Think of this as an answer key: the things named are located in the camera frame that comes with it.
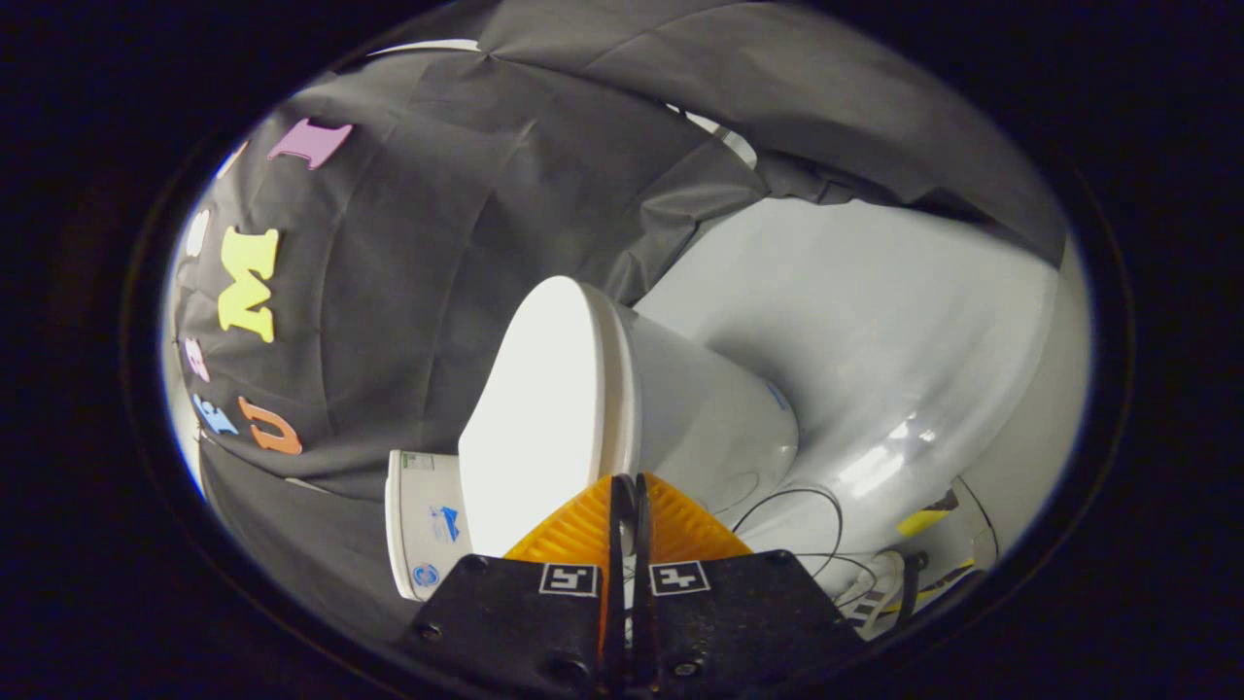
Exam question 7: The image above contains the white toilet tank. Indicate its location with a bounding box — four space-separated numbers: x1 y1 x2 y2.
385 449 475 602

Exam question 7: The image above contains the white toilet lid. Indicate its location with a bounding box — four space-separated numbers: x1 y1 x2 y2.
457 276 644 561

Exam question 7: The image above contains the black backdrop cloth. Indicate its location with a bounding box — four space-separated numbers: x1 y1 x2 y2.
170 0 1070 633

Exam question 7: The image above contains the yellow and black object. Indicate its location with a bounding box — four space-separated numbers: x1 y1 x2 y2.
892 476 1000 596

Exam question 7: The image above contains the white toilet bowl with seat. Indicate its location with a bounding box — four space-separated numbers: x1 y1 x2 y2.
612 299 801 518

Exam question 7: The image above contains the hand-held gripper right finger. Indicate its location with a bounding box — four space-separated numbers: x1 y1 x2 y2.
632 473 866 693

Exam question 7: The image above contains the thin black cable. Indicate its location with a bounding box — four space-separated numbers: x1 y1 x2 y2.
729 486 881 586

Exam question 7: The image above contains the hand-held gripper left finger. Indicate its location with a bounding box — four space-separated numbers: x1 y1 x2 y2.
403 473 629 696

